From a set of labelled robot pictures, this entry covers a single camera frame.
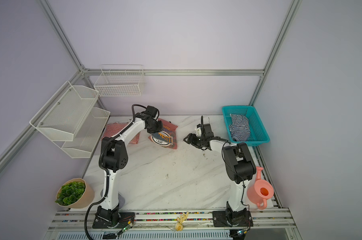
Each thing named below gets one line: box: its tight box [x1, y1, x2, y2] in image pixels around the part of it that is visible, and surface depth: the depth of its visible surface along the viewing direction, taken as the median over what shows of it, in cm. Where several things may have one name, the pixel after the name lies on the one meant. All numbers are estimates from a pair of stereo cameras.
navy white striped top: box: [229, 113, 250, 142], surface depth 113 cm
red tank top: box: [148, 118, 178, 150], surface depth 100 cm
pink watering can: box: [247, 166, 274, 210], surface depth 74 cm
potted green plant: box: [55, 178, 95, 209], surface depth 73 cm
